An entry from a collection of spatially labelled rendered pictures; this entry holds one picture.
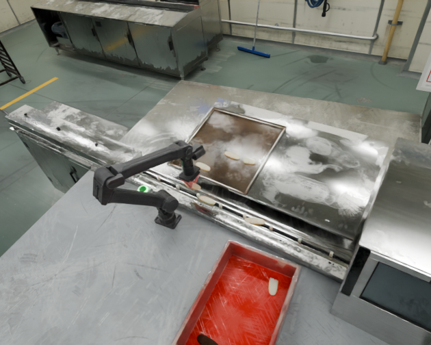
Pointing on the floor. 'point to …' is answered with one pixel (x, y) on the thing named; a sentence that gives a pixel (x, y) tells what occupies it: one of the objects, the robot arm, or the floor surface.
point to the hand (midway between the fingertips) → (192, 184)
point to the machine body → (113, 129)
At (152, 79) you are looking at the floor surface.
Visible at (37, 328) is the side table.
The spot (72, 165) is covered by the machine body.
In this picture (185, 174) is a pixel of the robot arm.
